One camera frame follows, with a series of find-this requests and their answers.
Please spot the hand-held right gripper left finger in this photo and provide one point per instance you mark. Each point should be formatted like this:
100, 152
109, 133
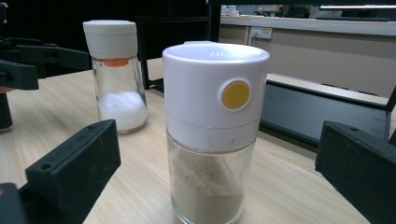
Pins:
74, 168

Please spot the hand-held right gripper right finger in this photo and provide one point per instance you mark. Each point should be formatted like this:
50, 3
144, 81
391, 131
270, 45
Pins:
358, 161

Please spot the salt jar with white cap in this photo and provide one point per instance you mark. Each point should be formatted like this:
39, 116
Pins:
112, 40

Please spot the white cup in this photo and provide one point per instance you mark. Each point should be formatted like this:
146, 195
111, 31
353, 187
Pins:
199, 102

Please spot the computer monitor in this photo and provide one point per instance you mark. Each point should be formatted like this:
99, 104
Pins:
358, 12

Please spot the beige desk with white frame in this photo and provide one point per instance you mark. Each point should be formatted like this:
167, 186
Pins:
327, 56

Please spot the white wall socket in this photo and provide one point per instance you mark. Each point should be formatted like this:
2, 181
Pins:
261, 33

